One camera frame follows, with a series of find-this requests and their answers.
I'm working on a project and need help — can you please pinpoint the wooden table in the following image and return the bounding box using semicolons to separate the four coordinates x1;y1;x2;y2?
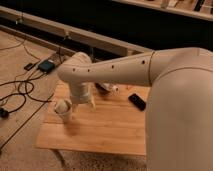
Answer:
36;82;149;155

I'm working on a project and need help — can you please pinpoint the black cable on floor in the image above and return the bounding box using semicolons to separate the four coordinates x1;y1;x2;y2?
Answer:
0;71;54;114

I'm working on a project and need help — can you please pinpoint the white paper cup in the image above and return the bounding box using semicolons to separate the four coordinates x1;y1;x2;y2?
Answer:
54;99;72;123

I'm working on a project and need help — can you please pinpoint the dark brown bowl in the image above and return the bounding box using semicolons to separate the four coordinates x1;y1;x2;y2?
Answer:
95;83;109;94

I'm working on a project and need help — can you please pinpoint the black eraser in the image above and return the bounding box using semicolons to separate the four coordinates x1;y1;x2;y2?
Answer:
128;94;146;111

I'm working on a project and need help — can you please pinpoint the small black device on floor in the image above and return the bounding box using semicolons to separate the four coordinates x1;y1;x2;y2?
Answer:
24;63;37;71

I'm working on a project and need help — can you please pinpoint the black plug on floor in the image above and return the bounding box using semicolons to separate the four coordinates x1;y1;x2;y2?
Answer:
0;108;9;118

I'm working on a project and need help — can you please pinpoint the white bottle in bowl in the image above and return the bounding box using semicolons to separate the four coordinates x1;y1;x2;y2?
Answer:
102;83;119;92

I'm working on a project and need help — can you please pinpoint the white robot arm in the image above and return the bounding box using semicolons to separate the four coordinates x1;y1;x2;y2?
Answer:
58;48;213;171

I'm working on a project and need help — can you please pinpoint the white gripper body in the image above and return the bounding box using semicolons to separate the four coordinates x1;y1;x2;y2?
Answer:
69;83;92;104

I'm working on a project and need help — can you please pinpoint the black power adapter box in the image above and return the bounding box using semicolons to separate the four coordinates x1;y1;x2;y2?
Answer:
38;60;55;73

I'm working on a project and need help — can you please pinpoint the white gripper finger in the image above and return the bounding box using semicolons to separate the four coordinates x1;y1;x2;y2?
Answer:
88;101;96;110

